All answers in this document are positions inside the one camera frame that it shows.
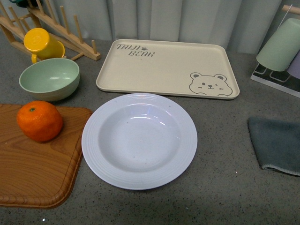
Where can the white round plate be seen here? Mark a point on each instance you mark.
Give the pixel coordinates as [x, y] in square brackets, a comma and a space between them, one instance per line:
[139, 141]

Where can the orange mandarin fruit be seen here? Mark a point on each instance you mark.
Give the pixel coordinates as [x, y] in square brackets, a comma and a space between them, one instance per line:
[40, 121]

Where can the beige bear serving tray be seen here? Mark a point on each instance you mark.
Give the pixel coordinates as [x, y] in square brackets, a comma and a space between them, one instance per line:
[168, 68]

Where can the wooden dish rack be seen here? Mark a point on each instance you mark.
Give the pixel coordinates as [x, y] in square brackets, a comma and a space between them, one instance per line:
[40, 14]

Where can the light green bowl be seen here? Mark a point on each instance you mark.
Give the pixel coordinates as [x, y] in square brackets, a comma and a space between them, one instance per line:
[51, 80]

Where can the yellow plastic cup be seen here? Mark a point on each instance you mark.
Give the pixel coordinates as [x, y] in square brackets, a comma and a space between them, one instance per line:
[43, 45]

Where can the grey folded cloth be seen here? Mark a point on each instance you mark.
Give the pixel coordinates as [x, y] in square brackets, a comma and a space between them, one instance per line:
[276, 144]

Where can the wooden cutting board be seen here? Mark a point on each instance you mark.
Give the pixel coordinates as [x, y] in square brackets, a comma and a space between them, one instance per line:
[39, 174]

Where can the white cup holder stand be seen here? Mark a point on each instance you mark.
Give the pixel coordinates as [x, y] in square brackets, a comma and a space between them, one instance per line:
[282, 81]

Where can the light green cup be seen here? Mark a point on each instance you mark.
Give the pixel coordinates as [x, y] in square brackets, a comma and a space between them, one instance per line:
[282, 46]

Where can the lilac cup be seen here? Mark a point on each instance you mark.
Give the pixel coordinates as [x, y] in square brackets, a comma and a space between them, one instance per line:
[294, 67]

